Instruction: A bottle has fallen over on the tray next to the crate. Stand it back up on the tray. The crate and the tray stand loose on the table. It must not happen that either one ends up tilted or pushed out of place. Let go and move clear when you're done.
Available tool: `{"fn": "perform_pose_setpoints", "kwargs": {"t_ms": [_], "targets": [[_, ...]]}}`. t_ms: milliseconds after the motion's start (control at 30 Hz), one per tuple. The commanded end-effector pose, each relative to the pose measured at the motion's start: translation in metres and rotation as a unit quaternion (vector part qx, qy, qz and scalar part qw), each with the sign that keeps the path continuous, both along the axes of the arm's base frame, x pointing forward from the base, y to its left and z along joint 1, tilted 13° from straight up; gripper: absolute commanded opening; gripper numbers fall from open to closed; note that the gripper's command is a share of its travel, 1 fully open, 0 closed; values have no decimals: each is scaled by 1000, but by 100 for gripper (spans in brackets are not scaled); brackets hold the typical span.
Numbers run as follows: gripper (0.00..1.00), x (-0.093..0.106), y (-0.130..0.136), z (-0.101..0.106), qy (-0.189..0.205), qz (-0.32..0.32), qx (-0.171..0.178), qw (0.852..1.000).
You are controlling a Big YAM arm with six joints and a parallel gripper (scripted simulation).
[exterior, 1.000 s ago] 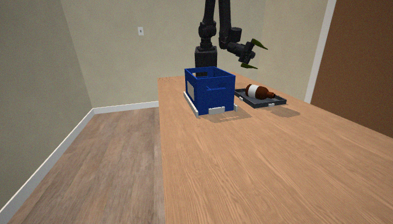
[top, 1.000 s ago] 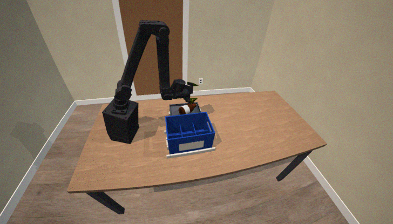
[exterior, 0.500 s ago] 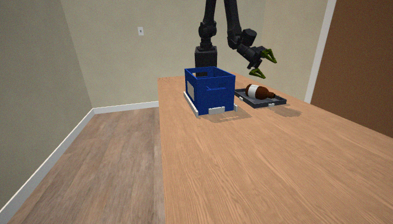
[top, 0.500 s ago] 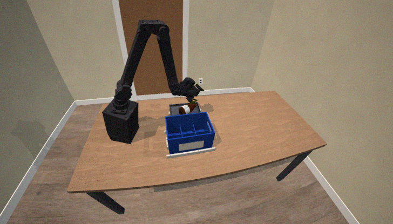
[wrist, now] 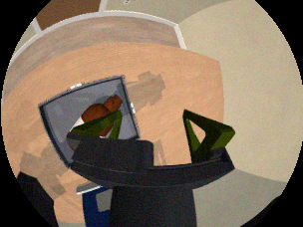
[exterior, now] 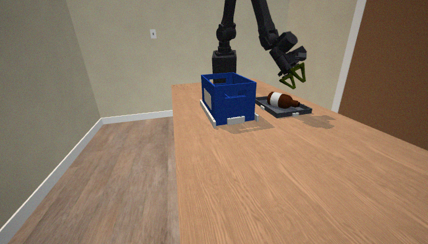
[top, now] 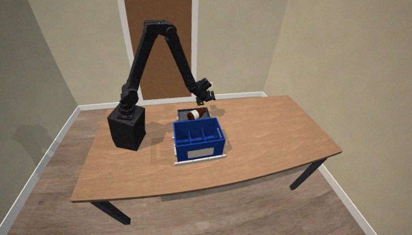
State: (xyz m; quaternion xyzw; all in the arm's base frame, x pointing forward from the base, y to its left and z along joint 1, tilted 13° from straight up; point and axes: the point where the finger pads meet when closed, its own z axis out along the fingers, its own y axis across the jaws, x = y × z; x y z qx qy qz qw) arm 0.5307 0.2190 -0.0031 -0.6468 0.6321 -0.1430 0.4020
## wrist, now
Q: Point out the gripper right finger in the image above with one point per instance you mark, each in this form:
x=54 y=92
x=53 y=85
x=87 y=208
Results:
x=217 y=135

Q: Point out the blue plastic crate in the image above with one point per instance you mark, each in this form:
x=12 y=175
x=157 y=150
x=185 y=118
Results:
x=96 y=207

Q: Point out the brown glass bottle with white label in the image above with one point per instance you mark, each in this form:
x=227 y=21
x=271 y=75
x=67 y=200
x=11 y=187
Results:
x=112 y=104

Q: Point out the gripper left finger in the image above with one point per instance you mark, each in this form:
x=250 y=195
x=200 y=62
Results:
x=95 y=126

